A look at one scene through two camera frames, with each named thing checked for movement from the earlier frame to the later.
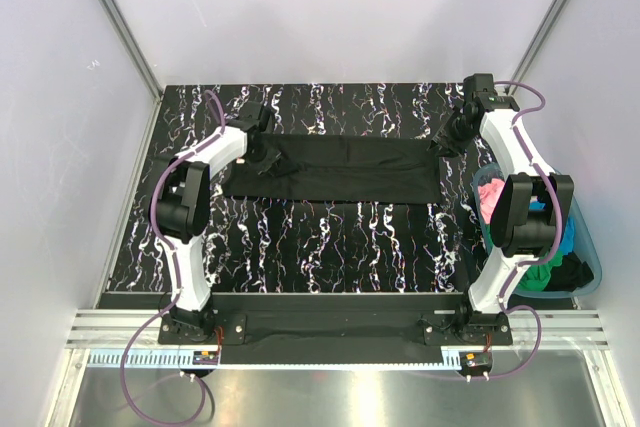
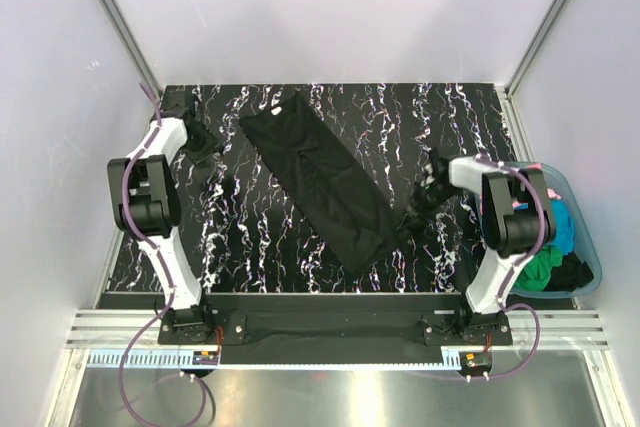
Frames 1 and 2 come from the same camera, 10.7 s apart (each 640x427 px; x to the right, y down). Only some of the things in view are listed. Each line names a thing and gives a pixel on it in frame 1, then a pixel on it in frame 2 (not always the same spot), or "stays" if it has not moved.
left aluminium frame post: x=111 y=7 stays
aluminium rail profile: x=114 y=328 stays
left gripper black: x=263 y=157 to x=201 y=142
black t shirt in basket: x=570 y=275 stays
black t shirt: x=343 y=168 to x=353 y=219
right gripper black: x=447 y=136 to x=417 y=207
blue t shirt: x=567 y=242 stays
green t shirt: x=538 y=275 stays
